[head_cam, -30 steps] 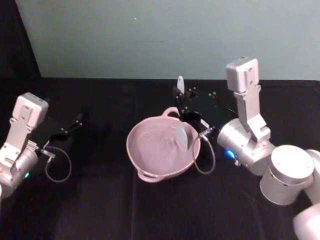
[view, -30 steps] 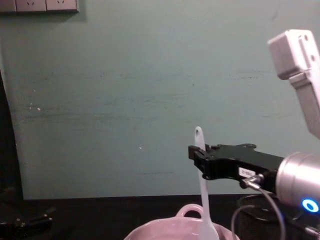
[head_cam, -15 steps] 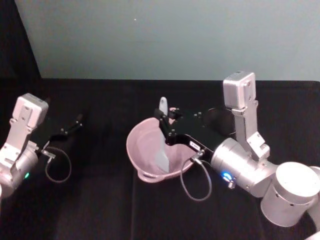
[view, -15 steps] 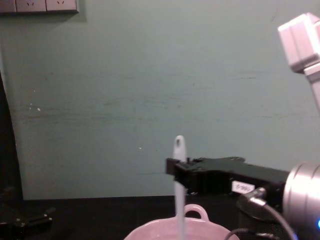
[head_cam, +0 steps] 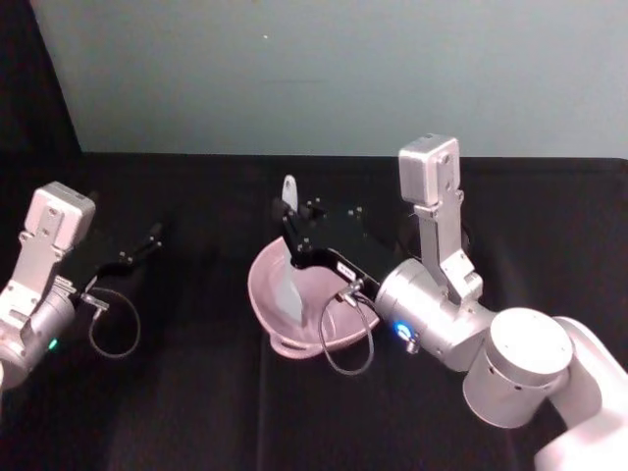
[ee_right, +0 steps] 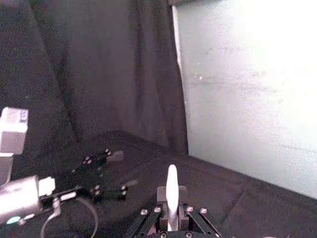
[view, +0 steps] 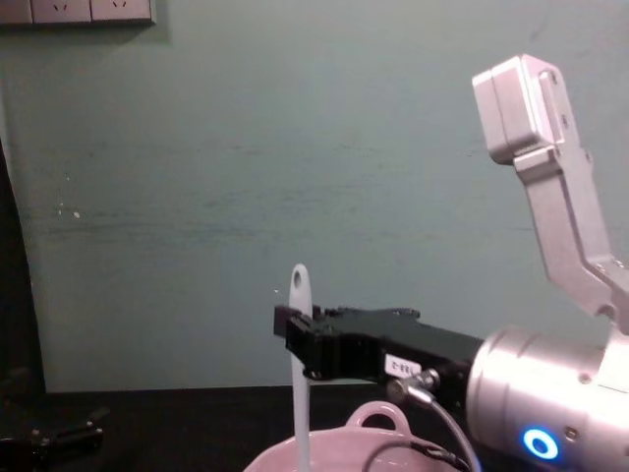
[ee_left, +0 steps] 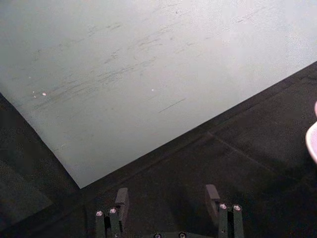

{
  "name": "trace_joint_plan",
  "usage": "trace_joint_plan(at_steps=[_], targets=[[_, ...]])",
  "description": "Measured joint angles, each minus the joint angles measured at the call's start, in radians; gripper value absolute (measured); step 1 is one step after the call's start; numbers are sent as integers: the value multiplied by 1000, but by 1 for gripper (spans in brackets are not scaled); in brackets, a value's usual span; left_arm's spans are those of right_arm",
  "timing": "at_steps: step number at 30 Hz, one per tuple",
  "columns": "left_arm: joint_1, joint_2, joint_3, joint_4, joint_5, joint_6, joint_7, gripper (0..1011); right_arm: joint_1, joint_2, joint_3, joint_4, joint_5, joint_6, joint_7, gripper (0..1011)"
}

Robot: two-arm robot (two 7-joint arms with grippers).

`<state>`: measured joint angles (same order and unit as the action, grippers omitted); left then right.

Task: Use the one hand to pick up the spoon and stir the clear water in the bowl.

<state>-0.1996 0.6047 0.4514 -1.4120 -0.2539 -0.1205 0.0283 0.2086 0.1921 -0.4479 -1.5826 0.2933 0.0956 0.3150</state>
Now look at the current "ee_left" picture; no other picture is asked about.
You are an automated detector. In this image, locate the roll of white tape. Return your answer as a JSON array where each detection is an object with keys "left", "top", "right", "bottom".
[{"left": 305, "top": 100, "right": 317, "bottom": 165}]

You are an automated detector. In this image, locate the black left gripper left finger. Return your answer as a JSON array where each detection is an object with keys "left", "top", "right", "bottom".
[{"left": 95, "top": 187, "right": 130, "bottom": 238}]

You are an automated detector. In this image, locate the black table cloth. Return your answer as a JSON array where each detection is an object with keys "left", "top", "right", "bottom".
[{"left": 0, "top": 60, "right": 317, "bottom": 238}]

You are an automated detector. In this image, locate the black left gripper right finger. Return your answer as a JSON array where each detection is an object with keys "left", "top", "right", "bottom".
[{"left": 205, "top": 184, "right": 245, "bottom": 238}]

